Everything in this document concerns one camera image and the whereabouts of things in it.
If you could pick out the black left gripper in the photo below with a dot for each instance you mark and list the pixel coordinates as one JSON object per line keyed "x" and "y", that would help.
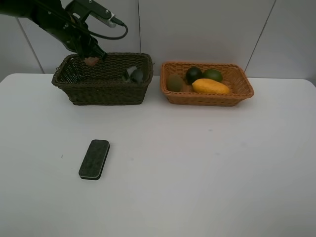
{"x": 74, "y": 39}

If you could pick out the yellow mango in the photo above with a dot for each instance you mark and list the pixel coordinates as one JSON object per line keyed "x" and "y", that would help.
{"x": 210, "y": 86}

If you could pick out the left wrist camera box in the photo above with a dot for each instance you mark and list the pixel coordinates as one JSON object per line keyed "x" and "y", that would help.
{"x": 82, "y": 9}

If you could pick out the dark green mangosteen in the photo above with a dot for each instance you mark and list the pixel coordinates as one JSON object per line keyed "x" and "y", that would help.
{"x": 193, "y": 74}

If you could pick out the dark green square bottle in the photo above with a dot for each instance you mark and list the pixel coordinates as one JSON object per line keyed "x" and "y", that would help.
{"x": 133, "y": 75}

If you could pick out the black felt board eraser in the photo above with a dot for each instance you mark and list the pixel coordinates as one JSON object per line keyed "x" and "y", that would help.
{"x": 92, "y": 165}

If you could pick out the brown kiwi fruit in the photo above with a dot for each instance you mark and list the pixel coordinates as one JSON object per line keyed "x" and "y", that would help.
{"x": 174, "y": 83}

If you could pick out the dark brown wicker basket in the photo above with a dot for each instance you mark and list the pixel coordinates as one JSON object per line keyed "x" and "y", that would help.
{"x": 103, "y": 84}

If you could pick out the pink bottle white cap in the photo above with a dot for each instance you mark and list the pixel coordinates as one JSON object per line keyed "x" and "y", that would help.
{"x": 91, "y": 61}

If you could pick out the orange wicker basket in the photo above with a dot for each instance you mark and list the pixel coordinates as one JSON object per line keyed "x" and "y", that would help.
{"x": 233, "y": 77}

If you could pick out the green lime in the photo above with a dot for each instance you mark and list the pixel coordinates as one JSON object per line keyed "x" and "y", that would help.
{"x": 213, "y": 75}

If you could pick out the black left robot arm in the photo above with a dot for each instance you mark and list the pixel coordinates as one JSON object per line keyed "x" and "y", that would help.
{"x": 32, "y": 11}

